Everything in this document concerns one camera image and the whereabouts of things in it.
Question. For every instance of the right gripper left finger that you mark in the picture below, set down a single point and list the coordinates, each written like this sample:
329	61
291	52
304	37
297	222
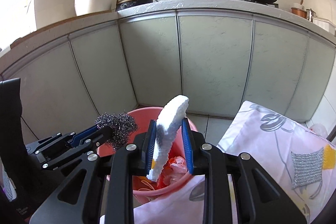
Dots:
78	196

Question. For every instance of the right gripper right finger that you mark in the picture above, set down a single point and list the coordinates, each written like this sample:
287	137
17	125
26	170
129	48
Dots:
259	199

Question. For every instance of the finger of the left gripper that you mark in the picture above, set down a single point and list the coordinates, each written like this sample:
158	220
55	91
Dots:
59	152
77	138

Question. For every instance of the steel wool scrubber ball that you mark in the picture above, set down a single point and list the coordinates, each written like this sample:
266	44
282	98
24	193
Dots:
122	125

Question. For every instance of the red white plastic bag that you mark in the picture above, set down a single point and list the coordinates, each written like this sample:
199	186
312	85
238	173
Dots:
172	172

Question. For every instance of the silver mesh scouring pad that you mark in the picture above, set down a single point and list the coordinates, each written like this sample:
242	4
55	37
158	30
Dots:
307	168

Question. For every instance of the white foam piece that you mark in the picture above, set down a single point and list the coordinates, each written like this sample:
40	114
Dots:
167	124

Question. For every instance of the yellow foam fruit net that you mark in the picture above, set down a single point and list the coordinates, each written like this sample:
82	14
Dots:
328	158

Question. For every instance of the grey kitchen cabinet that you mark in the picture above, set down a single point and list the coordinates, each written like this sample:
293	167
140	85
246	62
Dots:
219	53

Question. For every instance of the pink plastic bucket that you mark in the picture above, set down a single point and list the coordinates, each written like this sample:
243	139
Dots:
141	191

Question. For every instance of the floral white tablecloth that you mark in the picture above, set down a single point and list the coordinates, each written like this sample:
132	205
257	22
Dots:
269	138

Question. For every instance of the white round basin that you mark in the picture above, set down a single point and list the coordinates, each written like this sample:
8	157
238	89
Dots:
83	7

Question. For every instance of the white rectangular container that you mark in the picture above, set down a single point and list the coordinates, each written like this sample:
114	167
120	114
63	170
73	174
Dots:
325	24

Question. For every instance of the copper pot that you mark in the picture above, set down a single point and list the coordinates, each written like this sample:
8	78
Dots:
299	12

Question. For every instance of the small steel pot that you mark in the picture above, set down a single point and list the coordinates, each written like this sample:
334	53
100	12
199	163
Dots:
310	14

